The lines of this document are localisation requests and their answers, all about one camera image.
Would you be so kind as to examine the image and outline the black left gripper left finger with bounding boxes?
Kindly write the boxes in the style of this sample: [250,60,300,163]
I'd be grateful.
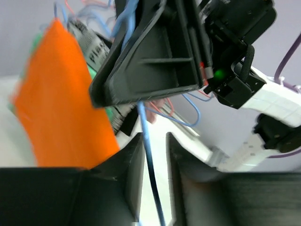
[0,133,144,226]

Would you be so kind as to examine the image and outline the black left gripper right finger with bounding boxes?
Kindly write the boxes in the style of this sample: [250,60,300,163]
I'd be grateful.
[166,133,301,226]

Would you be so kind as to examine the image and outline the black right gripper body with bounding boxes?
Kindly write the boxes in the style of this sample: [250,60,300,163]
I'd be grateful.
[178,0,235,92]

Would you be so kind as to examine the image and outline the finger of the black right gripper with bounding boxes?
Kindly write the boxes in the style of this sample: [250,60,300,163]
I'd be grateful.
[88,0,205,109]

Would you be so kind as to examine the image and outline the blue wire hanger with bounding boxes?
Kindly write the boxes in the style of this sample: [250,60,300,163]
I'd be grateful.
[145,90,214,128]
[111,0,166,226]

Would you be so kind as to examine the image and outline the orange trousers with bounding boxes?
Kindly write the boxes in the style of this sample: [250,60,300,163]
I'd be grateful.
[14,20,119,169]

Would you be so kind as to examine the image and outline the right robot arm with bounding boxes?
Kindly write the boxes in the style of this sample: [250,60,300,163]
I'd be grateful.
[89,0,301,171]

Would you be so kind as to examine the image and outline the white black printed garment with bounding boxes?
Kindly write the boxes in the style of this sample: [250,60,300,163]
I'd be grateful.
[67,19,138,136]

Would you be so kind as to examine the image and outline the green tie-dye garment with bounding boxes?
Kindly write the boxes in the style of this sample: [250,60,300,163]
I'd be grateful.
[8,32,113,121]

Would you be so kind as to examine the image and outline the empty blue wire hanger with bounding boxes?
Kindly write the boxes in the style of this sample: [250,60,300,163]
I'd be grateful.
[145,90,214,128]

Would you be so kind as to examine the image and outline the pink wire hanger middle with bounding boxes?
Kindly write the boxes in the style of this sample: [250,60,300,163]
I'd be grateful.
[149,98,174,116]

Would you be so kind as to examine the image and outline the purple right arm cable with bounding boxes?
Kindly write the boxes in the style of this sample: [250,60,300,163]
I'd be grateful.
[268,32,301,160]

